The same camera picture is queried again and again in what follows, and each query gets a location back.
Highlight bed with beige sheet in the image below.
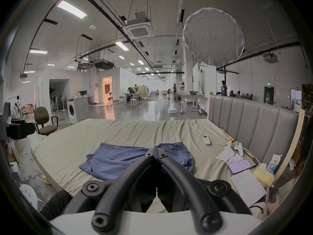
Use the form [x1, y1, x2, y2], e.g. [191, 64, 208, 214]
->
[30, 118, 269, 206]

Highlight white plastic stool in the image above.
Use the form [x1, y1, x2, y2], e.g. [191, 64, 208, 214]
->
[19, 184, 39, 211]

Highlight smartphone with lit screen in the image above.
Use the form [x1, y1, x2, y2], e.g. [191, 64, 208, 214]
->
[228, 159, 252, 175]

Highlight yellow cloth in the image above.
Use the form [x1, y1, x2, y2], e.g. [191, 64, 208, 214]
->
[253, 167, 276, 186]

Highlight group of standing fans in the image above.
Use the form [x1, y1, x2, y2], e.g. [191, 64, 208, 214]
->
[50, 95, 67, 112]

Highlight orange and black pen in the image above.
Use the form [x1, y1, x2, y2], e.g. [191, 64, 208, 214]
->
[244, 149, 260, 166]

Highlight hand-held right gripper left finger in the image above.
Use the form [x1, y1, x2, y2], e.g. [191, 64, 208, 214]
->
[64, 149, 157, 235]

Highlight grey padded headboard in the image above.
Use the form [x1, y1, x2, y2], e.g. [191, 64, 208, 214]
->
[207, 94, 300, 167]

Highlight group of people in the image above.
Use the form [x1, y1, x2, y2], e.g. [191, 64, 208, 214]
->
[229, 90, 253, 100]

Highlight person's legs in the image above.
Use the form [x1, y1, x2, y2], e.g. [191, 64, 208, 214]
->
[40, 191, 74, 221]

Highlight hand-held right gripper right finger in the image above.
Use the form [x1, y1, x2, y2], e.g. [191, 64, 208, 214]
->
[157, 149, 253, 233]

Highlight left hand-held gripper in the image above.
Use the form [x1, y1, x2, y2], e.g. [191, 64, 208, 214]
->
[0, 102, 39, 140]

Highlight brown office chair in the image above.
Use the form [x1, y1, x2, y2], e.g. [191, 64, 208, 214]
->
[34, 106, 59, 137]

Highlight round white softbox lamp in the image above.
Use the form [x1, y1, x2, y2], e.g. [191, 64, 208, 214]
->
[182, 7, 245, 83]

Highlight white washing machine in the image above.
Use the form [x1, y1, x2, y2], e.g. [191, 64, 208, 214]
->
[67, 98, 90, 125]

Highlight dark blue shirt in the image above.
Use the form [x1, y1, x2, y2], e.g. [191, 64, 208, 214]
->
[79, 142, 195, 181]

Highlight desk with monitor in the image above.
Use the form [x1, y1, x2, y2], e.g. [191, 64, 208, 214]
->
[78, 90, 94, 105]

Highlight white table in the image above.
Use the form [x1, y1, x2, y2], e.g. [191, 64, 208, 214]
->
[179, 93, 207, 115]

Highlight white paper sheet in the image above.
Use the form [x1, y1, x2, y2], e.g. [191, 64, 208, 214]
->
[216, 151, 242, 165]

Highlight white flat box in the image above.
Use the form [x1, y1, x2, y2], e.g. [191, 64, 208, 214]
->
[231, 170, 267, 208]

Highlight white and blue packet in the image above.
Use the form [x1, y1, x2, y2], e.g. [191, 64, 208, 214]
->
[267, 154, 283, 174]

